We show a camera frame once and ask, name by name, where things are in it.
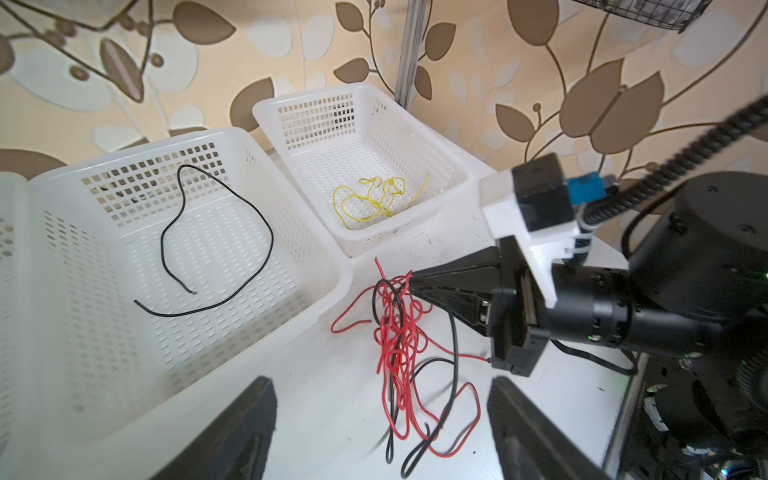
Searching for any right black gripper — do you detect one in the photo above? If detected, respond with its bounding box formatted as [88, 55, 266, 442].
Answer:
[409, 236, 600, 377]

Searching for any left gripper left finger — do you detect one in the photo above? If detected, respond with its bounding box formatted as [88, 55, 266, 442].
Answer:
[154, 376, 278, 480]

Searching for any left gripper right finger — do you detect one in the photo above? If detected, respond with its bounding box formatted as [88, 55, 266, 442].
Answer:
[487, 376, 607, 480]

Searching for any red cable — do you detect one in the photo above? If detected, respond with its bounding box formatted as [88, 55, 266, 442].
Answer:
[329, 257, 490, 460]

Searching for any black cable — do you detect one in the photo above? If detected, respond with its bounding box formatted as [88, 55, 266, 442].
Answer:
[133, 163, 276, 319]
[370, 278, 462, 480]

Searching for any yellow cable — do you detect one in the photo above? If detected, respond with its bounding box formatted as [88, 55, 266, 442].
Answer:
[332, 172, 432, 232]

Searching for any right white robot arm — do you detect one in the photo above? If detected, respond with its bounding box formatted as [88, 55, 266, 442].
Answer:
[409, 97, 767, 479]

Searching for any right white plastic basket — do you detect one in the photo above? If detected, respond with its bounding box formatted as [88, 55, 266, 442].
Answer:
[252, 83, 473, 257]

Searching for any white plastic basket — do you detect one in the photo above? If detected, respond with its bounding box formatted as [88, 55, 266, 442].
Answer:
[23, 128, 352, 479]
[252, 83, 473, 257]
[1, 172, 36, 479]

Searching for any middle white plastic basket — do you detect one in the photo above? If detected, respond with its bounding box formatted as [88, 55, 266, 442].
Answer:
[23, 128, 352, 479]

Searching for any left white plastic basket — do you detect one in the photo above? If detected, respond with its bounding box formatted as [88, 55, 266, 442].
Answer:
[1, 172, 36, 479]

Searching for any right black wire basket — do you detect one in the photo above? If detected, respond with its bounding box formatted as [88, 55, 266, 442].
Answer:
[578, 0, 712, 33]

